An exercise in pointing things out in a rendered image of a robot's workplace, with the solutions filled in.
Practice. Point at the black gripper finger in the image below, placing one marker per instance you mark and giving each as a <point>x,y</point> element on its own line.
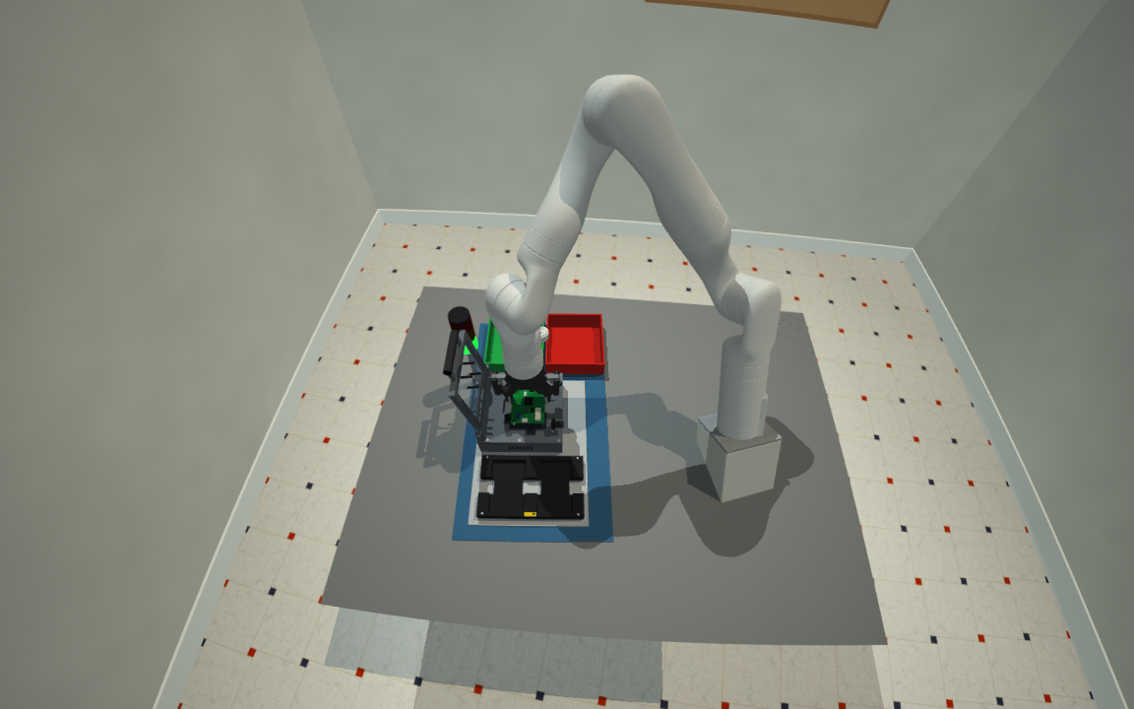
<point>496,380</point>
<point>546,390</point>

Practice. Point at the red bin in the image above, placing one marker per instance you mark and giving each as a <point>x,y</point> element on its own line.
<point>575,344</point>

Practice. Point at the green bin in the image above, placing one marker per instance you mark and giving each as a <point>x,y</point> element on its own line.
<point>493,350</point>

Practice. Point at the green circuit board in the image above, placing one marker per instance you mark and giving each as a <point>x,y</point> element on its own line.
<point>527,407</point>

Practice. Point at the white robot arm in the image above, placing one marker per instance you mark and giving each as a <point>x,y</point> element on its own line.
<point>627,112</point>

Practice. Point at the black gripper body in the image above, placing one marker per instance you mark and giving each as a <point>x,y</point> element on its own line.
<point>537,380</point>

